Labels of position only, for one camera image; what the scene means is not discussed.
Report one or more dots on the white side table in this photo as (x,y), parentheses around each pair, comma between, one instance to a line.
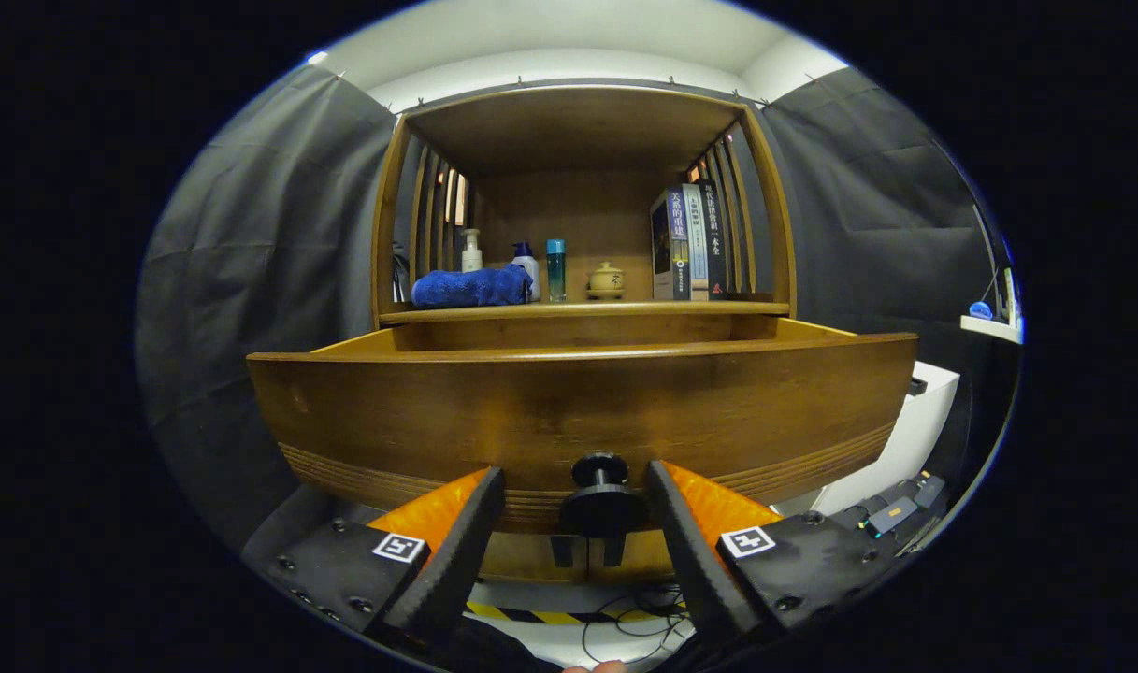
(914,430)

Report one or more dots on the beige lidded teacup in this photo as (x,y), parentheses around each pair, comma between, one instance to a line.
(606,279)

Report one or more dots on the grey book with blue spine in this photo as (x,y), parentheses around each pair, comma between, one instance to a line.
(667,243)

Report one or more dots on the wooden cabinet door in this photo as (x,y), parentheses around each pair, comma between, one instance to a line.
(522,559)
(648,559)

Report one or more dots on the small blue object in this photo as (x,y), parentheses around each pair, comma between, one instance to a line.
(980,309)

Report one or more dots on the white shelf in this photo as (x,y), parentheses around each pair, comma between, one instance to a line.
(989,328)

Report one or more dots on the wooden drawer with black knob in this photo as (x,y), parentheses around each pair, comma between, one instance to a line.
(578,411)

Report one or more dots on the white spine book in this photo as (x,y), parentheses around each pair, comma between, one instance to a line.
(698,243)

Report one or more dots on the blue towel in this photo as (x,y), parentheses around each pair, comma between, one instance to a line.
(470,288)

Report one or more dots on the white lotion bottle blue cap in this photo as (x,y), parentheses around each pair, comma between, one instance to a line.
(530,273)

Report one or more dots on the wooden cabinet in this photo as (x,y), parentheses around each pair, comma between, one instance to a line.
(578,215)

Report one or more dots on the clear blue bottle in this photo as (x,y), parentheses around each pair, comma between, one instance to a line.
(555,271)

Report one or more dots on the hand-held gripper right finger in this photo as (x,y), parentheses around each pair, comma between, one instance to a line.
(699,561)

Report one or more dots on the black book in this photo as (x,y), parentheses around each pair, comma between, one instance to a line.
(715,243)

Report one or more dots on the black power strip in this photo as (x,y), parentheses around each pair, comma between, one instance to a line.
(891,516)

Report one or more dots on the wooden countertop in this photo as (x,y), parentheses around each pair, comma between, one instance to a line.
(625,307)

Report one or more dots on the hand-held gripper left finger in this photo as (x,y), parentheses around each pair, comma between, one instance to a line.
(452,561)

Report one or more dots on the white pump bottle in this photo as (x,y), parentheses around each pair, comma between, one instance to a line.
(472,257)

